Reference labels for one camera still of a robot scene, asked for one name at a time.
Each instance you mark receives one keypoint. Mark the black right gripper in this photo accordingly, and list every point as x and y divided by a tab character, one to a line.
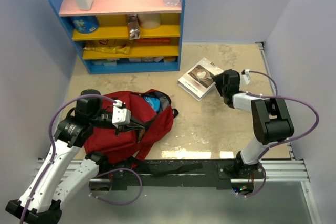
218	82

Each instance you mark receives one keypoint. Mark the white coffee cover book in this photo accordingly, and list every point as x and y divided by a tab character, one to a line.
198	81

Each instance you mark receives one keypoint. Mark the blue dinosaur pencil case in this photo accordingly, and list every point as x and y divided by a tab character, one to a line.
153	102

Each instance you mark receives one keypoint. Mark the red backpack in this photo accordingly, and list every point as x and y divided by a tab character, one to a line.
137	138

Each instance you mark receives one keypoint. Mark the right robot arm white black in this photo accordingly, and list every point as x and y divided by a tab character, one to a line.
271	120

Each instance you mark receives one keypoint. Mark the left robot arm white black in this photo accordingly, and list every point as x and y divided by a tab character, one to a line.
43	200

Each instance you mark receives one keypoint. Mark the yellow chips bag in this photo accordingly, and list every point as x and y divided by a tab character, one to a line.
109	46

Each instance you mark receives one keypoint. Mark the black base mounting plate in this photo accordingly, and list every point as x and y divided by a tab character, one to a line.
177	173

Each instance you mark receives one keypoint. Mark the red flat box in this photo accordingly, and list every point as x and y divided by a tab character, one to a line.
154	40

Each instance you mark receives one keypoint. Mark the white round container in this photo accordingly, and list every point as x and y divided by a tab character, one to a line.
149	21

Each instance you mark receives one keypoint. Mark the blue snack can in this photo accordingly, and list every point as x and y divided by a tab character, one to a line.
85	24

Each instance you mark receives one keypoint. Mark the silver snack packet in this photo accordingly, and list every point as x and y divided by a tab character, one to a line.
133	27

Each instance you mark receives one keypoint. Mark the blue shelf unit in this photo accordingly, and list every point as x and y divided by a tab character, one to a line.
112	17

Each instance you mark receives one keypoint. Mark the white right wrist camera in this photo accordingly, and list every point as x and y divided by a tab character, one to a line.
245	77

